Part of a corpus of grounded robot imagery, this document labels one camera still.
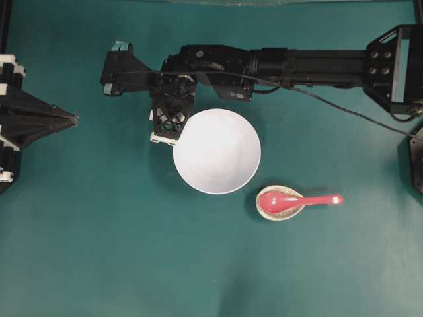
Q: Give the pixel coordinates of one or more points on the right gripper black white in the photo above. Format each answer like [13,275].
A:
[169,115]

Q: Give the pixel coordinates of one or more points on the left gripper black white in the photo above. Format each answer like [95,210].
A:
[17,134]

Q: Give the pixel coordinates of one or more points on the pink ceramic spoon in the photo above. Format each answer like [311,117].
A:
[276,202]

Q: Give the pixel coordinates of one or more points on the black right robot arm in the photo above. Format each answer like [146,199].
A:
[389,71]

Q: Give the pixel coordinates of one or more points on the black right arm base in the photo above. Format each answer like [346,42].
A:
[409,154]

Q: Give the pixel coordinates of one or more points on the white round bowl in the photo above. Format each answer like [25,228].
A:
[219,151]

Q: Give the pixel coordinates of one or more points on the speckled ceramic spoon rest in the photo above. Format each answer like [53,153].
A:
[281,216]

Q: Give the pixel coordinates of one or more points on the black frame rail left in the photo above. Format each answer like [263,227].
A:
[5,16]

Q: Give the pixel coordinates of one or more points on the black frame rail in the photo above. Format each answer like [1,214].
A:
[5,16]
[418,11]

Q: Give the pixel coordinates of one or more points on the black frame rail right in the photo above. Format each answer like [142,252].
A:
[418,11]

